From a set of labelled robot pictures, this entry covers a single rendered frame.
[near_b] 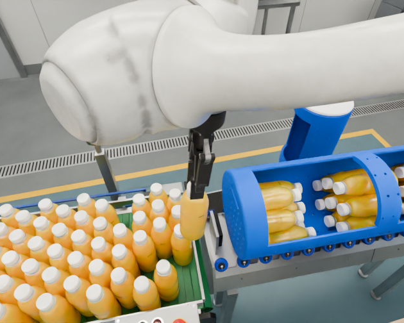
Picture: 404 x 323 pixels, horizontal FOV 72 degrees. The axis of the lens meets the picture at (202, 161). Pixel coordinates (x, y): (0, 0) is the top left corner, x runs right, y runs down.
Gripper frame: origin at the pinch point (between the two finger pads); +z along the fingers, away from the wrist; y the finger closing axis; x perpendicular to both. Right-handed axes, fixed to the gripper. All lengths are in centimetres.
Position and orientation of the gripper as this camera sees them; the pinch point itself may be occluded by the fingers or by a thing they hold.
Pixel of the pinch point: (195, 180)
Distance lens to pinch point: 60.3
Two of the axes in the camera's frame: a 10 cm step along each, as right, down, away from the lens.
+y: -1.8, -7.3, 6.6
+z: -0.9, 6.8, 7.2
